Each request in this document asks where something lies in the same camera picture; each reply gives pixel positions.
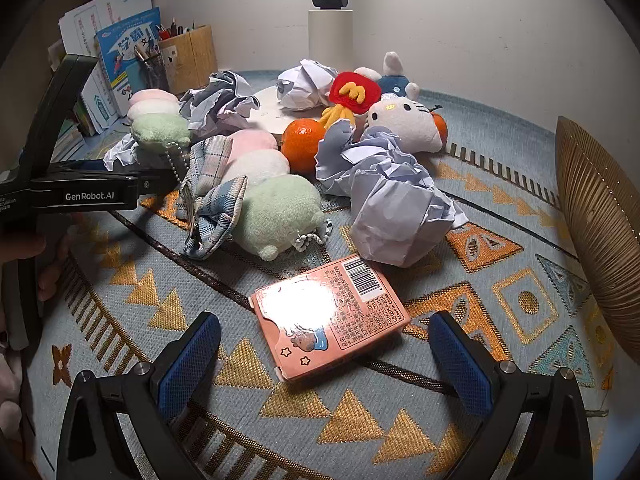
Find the blue rabbit plush toy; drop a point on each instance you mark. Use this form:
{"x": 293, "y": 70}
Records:
{"x": 392, "y": 82}

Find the pink plaid fabric pouch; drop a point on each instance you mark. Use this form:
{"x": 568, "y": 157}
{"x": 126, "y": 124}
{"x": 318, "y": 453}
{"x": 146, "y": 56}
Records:
{"x": 210, "y": 160}

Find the brown ribbed glass plate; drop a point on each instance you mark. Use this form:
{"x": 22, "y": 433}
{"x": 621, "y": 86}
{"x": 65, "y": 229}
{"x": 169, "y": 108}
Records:
{"x": 600, "y": 220}

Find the white printed booklet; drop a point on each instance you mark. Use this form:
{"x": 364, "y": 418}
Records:
{"x": 100, "y": 15}

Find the blue patterned table mat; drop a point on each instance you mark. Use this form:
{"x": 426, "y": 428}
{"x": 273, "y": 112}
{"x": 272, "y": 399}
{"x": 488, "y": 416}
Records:
{"x": 300, "y": 435}

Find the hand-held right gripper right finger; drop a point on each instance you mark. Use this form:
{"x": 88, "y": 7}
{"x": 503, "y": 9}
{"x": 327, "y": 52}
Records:
{"x": 460, "y": 365}

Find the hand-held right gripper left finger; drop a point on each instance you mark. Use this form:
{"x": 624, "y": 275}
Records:
{"x": 187, "y": 365}

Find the stack of books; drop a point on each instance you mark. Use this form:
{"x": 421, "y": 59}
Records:
{"x": 67, "y": 142}

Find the white desk lamp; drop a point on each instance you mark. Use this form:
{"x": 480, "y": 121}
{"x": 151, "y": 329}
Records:
{"x": 330, "y": 35}

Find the wooden pen holder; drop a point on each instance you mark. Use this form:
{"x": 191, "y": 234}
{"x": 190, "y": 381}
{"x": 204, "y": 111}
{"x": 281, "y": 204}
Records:
{"x": 192, "y": 60}

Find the small tangerine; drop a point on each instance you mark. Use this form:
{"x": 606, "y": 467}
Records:
{"x": 440, "y": 127}

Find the person's left forearm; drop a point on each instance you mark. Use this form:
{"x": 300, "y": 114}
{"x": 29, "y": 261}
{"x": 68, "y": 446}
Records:
{"x": 9, "y": 395}

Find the green white booklet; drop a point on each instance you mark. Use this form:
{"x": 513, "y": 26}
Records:
{"x": 97, "y": 105}

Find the blue plaid fabric pouch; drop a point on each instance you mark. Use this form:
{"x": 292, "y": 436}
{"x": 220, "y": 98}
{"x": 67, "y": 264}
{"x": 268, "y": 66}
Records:
{"x": 220, "y": 215}

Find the large tangerine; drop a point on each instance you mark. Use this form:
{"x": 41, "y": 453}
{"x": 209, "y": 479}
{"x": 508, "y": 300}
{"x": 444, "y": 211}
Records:
{"x": 300, "y": 145}

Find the black mesh pen holder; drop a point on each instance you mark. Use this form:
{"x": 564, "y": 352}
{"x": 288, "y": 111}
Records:
{"x": 155, "y": 75}

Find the pink white green dango plush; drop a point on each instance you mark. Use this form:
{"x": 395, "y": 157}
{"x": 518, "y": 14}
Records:
{"x": 280, "y": 210}
{"x": 160, "y": 132}

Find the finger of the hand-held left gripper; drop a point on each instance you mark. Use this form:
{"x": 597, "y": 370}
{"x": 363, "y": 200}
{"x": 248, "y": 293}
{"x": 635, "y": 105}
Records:
{"x": 152, "y": 182}

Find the red fries plush toy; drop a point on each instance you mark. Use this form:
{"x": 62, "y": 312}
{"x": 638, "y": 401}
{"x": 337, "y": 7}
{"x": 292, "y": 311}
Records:
{"x": 352, "y": 92}

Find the white cat plush toy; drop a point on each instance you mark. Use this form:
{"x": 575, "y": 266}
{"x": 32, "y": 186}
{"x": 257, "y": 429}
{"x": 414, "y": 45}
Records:
{"x": 400, "y": 120}

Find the person's left hand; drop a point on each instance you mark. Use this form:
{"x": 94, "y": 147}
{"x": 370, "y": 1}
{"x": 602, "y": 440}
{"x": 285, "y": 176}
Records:
{"x": 50, "y": 275}

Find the pink snack packet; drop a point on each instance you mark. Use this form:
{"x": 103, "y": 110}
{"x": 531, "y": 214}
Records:
{"x": 360, "y": 320}

